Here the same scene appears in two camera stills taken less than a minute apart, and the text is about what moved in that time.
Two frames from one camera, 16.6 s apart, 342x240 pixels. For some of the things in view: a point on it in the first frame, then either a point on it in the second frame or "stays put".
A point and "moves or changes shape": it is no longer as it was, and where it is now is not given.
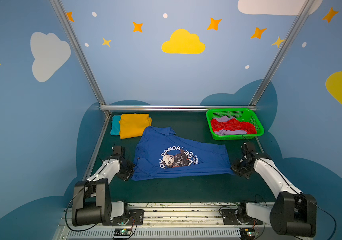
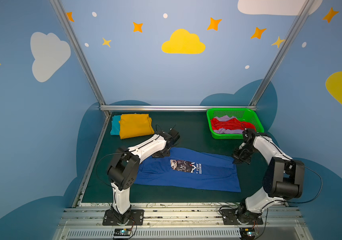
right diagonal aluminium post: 303,11 stays put
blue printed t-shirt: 160,151 moves or changes shape
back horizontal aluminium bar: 173,107 stays put
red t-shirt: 234,124 stays put
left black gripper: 128,170 to 165,149
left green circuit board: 122,232 stays put
